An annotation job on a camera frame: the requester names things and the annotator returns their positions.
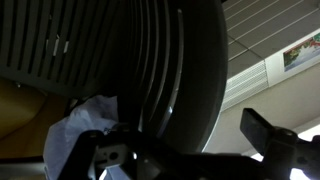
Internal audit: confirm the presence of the colourful wall poster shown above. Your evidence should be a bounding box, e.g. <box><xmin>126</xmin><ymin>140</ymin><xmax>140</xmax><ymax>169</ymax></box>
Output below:
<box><xmin>282</xmin><ymin>31</ymin><xmax>320</xmax><ymax>73</ymax></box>

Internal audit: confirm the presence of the black mesh office chair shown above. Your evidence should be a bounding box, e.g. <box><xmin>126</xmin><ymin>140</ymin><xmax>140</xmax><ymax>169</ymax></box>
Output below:
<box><xmin>0</xmin><ymin>0</ymin><xmax>230</xmax><ymax>155</ymax></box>

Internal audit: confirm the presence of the blue shirt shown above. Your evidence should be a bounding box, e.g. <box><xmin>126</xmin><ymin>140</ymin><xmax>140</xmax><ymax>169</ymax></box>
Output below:
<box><xmin>42</xmin><ymin>94</ymin><xmax>122</xmax><ymax>180</ymax></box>

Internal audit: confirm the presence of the white ceiling vent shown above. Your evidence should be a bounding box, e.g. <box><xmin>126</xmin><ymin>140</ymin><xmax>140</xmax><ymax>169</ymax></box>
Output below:
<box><xmin>221</xmin><ymin>59</ymin><xmax>271</xmax><ymax>112</ymax></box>

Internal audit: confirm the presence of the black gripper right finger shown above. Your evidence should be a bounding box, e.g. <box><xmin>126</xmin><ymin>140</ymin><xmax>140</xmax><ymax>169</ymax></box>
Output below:
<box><xmin>239</xmin><ymin>107</ymin><xmax>320</xmax><ymax>180</ymax></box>

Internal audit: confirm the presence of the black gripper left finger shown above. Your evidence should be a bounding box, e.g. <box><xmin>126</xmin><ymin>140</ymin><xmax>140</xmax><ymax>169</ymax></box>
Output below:
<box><xmin>57</xmin><ymin>127</ymin><xmax>143</xmax><ymax>180</ymax></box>

